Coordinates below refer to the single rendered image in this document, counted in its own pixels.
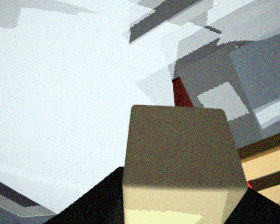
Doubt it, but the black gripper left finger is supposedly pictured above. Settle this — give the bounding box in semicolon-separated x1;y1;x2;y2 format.
44;167;125;224

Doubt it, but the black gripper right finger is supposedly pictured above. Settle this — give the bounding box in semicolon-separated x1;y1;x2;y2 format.
224;186;280;224

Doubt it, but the tan block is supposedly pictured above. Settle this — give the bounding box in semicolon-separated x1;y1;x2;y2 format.
121;104;249;224

